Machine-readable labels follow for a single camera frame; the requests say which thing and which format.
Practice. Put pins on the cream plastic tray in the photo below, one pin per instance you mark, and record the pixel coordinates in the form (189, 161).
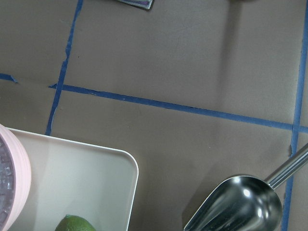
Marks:
(73, 178)

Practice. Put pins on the green lime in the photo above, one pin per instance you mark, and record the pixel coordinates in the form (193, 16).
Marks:
(74, 223)

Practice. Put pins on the folded grey cloth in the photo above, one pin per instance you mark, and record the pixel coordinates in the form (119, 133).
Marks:
(143, 4)

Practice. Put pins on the clear ice cubes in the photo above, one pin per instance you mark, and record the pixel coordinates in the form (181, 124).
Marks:
(6, 183)

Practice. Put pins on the steel ice scoop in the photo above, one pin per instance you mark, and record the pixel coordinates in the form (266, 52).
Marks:
(245, 202)

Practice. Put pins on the pink bowl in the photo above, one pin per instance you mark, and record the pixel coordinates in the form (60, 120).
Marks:
(21, 173)

